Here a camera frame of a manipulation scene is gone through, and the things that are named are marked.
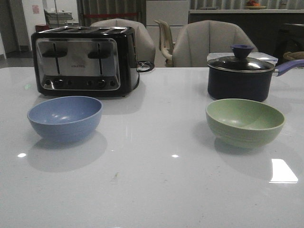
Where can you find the blue bowl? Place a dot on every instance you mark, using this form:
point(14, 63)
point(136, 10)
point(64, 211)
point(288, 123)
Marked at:
point(66, 119)

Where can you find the green bowl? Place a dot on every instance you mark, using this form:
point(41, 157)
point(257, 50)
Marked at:
point(244, 123)

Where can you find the beige chair left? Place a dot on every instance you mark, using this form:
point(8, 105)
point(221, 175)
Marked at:
point(145, 47)

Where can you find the beige chair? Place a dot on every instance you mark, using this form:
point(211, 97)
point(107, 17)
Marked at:
point(145, 47)
point(196, 40)

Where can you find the cream plastic chair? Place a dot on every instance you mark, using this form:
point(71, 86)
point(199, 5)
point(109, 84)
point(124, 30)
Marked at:
point(166, 44)

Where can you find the beige chair right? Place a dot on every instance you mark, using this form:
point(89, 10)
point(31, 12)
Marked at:
point(196, 40)

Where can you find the black and chrome toaster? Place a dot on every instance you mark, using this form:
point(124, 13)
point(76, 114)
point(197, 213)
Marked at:
point(90, 61)

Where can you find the glass pot lid blue knob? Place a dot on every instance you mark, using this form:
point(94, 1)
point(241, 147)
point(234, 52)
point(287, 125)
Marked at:
point(240, 61)

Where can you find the dark blue saucepan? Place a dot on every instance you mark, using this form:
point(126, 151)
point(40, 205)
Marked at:
point(253, 85)

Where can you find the metal cart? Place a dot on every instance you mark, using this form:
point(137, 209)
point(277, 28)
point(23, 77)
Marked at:
point(56, 15)

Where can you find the dark counter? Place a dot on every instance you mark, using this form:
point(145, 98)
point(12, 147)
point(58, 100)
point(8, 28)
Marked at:
point(274, 32)

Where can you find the fruit bowl on counter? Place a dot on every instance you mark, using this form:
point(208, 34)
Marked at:
point(253, 5)

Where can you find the wicker basket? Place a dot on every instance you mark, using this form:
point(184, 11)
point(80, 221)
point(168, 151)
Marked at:
point(292, 59)

